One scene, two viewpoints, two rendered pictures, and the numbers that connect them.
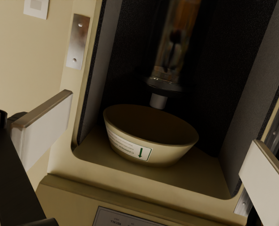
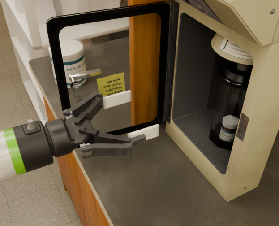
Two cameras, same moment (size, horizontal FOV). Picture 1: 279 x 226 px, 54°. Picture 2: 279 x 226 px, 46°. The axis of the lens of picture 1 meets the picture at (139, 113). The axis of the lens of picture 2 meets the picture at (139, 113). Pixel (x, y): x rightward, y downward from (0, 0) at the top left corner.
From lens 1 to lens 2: 0.73 m
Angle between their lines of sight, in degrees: 83
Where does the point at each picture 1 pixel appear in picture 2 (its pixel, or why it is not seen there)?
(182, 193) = (199, 18)
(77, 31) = (241, 132)
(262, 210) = (113, 98)
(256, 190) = (118, 97)
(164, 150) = (215, 43)
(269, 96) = (181, 67)
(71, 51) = (245, 124)
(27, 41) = not seen: outside the picture
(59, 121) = (148, 131)
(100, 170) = (237, 41)
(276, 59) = (188, 79)
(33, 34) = not seen: outside the picture
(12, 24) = not seen: outside the picture
